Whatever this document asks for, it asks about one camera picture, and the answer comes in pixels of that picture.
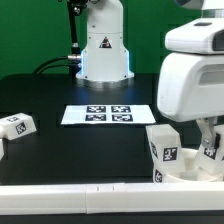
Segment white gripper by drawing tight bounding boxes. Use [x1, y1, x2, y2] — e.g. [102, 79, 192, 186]
[157, 18, 224, 149]

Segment white round stool seat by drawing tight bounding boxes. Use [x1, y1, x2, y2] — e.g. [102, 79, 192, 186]
[153, 148, 223, 183]

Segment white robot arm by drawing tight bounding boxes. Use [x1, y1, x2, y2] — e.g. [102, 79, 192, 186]
[77, 0, 224, 148]

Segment white marker sheet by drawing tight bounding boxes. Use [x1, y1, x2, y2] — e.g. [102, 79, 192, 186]
[61, 105, 155, 125]

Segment white front rail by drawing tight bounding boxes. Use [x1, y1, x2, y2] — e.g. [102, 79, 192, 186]
[0, 182, 224, 215]

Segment black camera pole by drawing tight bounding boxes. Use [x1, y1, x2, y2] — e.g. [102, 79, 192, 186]
[66, 0, 88, 79]

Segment black cables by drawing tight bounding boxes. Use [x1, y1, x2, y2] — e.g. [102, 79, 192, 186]
[32, 55, 82, 75]

